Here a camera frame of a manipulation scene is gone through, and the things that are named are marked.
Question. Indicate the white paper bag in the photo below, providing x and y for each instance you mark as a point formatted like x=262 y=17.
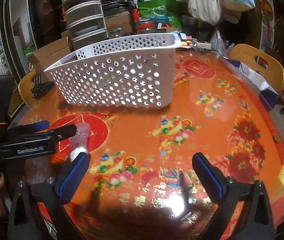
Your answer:
x=254 y=77

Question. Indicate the small clear plastic packet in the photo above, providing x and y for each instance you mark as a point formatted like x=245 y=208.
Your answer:
x=82 y=135

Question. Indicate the stacked grey drawer tower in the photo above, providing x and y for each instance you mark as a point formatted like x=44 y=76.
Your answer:
x=84 y=12

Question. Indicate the glass jar with red lid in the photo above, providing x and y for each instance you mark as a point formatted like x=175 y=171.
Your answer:
x=147 y=27

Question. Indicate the black phone stand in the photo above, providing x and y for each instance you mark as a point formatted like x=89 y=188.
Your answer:
x=42 y=87

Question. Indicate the white power strip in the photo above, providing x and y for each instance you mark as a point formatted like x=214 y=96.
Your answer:
x=202 y=45

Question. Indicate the white perforated plastic basket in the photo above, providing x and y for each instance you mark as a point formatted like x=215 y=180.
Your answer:
x=112 y=80

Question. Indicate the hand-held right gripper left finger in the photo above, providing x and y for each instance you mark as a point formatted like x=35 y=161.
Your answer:
x=74 y=175

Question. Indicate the green shopping bag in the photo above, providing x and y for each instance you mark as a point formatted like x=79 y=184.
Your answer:
x=167 y=7

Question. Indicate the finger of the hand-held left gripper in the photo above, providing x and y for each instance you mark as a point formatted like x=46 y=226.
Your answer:
x=39 y=126
x=62 y=132

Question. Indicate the brown cardboard carton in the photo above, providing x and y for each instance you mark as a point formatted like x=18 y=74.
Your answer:
x=118 y=22

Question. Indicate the open cardboard box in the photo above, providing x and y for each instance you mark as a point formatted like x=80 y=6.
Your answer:
x=49 y=52

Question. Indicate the white canvas tote bag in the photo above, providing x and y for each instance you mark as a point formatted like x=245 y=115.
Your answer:
x=204 y=5

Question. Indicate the dark framed glass door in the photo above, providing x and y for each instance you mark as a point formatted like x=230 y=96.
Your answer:
x=7 y=30

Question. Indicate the wooden chair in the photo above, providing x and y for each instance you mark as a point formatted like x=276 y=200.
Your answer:
x=26 y=90
x=246 y=55

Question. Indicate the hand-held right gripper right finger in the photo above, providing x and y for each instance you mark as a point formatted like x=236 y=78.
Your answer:
x=208 y=177

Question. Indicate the clear plastic bag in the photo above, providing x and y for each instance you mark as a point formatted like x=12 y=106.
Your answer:
x=219 y=42

